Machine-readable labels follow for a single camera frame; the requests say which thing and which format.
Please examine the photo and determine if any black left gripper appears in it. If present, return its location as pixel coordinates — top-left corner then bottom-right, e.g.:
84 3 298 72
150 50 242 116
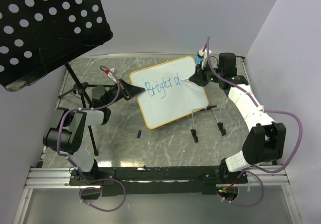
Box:
104 78 145 107

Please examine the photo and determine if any blue marker cap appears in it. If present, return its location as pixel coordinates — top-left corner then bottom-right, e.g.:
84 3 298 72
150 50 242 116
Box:
137 130 142 138

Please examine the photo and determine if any wire whiteboard easel stand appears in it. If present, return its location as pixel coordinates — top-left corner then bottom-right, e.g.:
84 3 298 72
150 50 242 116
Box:
187 105 226 143

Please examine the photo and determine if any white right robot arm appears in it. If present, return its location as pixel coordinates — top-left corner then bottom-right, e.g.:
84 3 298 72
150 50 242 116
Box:
188 50 286 183

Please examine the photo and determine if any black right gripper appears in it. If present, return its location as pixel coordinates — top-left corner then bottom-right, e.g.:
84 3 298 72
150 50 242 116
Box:
189 60 224 87

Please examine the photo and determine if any yellow framed whiteboard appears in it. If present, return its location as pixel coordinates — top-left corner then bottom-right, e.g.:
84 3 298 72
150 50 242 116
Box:
129 56 209 130

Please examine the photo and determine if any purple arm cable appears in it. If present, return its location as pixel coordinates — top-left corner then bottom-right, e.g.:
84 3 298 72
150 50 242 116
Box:
56 65 127 212
203 36 303 207

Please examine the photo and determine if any black perforated music stand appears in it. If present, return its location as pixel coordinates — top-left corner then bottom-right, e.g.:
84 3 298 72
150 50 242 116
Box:
0 0 118 156

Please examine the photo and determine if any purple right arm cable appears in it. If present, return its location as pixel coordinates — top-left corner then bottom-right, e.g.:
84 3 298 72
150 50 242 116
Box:
203 36 303 207

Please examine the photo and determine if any blue studded baseplate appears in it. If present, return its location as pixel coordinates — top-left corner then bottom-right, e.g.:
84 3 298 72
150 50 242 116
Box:
194 56 203 65

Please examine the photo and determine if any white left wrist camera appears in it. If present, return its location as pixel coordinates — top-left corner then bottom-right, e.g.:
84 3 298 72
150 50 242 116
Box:
99 65 117 82

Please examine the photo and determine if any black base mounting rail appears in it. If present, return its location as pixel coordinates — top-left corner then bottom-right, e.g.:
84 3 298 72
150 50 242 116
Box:
69 165 248 197

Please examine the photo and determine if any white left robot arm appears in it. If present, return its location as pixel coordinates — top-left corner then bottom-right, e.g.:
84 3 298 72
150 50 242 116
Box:
43 79 145 185

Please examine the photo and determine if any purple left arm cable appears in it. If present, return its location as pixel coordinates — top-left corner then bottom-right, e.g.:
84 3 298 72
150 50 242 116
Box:
56 65 127 212

